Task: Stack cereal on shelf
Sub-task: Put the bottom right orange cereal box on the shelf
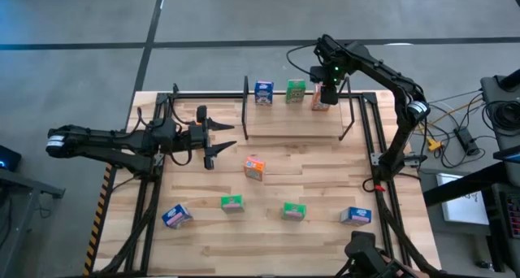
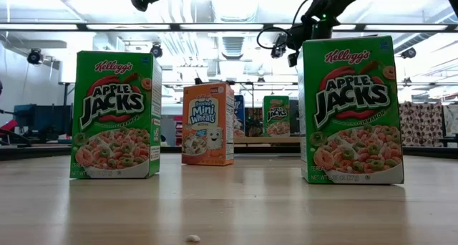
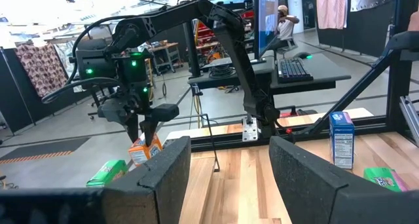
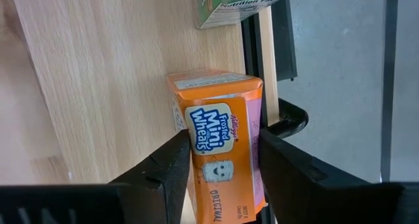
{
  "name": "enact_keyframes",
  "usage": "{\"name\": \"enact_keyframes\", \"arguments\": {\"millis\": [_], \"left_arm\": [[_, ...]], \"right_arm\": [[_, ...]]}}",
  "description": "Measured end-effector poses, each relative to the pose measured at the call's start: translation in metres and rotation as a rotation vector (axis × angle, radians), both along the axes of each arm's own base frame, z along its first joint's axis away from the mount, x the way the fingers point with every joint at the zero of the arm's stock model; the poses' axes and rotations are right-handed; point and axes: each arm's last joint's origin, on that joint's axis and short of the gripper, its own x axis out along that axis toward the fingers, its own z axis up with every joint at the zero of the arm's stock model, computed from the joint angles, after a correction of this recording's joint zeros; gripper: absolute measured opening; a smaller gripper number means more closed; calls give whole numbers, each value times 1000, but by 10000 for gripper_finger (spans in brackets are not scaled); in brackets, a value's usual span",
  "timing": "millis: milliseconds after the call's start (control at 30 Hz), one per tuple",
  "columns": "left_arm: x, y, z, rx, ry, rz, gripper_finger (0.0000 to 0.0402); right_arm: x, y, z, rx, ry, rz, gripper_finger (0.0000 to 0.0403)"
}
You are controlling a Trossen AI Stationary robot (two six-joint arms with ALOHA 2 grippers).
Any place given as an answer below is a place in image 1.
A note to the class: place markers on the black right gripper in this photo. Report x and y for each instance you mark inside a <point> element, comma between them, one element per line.
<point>329,94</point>

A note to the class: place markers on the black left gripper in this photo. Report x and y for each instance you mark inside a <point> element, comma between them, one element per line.
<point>205,137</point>

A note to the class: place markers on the orange Mini Wheats cereal box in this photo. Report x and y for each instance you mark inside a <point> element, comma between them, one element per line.
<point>254,168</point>
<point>316,104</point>

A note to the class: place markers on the green Apple Jacks cereal box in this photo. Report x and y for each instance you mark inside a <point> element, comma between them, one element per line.
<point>232,203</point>
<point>295,91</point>
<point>294,211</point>

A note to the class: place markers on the blue Frosted Flakes cereal box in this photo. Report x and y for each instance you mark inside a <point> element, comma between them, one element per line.
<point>263,93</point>
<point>356,215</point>
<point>177,216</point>

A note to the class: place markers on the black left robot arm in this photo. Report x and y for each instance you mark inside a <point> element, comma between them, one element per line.
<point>101,142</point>

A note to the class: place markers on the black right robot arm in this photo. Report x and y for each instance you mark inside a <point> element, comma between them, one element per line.
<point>390,79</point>

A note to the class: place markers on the yellow black hazard tape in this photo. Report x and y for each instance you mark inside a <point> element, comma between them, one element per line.
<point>99,213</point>

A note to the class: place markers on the black power brick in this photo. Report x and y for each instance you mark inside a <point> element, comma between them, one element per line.
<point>466,140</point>

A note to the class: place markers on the dark grey computer desk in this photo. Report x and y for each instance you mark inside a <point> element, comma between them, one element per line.
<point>493,87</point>

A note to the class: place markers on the black side desk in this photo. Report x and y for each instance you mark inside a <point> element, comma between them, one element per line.
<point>24,188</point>

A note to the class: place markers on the black device with blue light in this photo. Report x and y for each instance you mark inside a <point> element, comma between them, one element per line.
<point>8,158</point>

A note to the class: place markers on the black keyboard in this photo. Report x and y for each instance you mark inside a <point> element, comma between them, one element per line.
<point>514,213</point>

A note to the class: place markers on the black aluminium table frame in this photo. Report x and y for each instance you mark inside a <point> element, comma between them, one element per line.
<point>203,95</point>

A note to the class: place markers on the silver base mounting bracket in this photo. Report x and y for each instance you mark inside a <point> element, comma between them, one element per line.
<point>374,159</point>

